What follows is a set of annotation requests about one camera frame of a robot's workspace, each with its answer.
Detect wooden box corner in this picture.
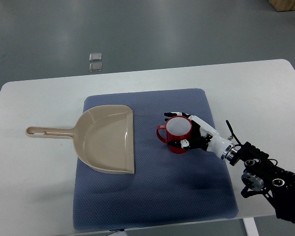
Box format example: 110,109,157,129
268,0,295,12

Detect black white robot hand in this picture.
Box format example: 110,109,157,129
164,112,235,160

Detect blue grey fabric mat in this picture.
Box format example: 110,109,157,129
73,88,238,231

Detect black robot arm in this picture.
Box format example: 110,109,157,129
226,120,295,223

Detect metal floor plate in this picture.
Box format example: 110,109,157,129
89,62,102,72
89,52,102,61

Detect upper metal floor plate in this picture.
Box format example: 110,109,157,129
89,52,102,61

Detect lower metal floor plate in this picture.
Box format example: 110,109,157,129
89,62,102,72

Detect white table leg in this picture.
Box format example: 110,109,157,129
243,217,259,236

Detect beige plastic dustpan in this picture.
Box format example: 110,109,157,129
26,105,135,174

